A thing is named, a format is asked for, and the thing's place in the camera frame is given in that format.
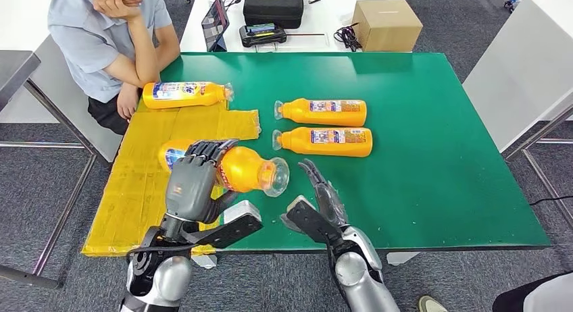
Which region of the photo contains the black floor cable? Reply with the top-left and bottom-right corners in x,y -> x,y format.
528,195 -> 573,207

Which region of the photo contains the brown cardboard box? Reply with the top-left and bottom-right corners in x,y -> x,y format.
351,0 -> 424,53

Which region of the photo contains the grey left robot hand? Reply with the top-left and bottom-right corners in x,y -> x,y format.
164,138 -> 241,225

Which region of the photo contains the seated person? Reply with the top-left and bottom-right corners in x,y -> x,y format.
47,0 -> 181,136

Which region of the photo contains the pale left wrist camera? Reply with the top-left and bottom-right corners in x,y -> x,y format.
181,200 -> 264,250

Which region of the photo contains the black handheld controller with screen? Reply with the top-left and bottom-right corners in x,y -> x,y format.
239,22 -> 289,48

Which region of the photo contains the standing person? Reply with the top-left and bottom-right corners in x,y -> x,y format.
492,271 -> 573,312

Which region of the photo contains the person's left hand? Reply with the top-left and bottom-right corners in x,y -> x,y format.
116,82 -> 144,121

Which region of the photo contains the white table with metal legs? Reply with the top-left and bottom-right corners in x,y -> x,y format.
462,0 -> 573,232

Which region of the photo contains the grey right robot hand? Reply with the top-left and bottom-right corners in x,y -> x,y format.
297,158 -> 350,232

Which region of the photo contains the pale shoe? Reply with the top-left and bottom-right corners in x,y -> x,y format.
418,295 -> 449,312

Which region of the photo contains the grey desk with metal frame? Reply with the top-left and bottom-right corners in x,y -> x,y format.
0,50 -> 99,289

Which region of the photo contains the white table foot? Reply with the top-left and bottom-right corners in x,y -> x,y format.
192,255 -> 218,269
387,251 -> 422,266

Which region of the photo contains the white table with equipment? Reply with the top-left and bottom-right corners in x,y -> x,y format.
178,0 -> 388,53

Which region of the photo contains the black tablet on stand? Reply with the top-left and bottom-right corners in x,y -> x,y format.
201,0 -> 231,53

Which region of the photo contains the black coiled cable bundle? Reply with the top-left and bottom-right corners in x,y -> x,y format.
332,22 -> 363,52

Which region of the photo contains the person's right hand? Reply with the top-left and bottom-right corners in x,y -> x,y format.
93,0 -> 143,21

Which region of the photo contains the yellow taped cardboard mat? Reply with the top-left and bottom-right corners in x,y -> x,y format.
82,99 -> 262,257

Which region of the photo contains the orange detergent bottle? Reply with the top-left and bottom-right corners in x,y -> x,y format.
272,126 -> 374,158
274,98 -> 368,128
142,80 -> 235,110
157,138 -> 291,198

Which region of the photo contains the black zipped carry case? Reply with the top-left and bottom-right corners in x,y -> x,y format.
242,0 -> 305,30

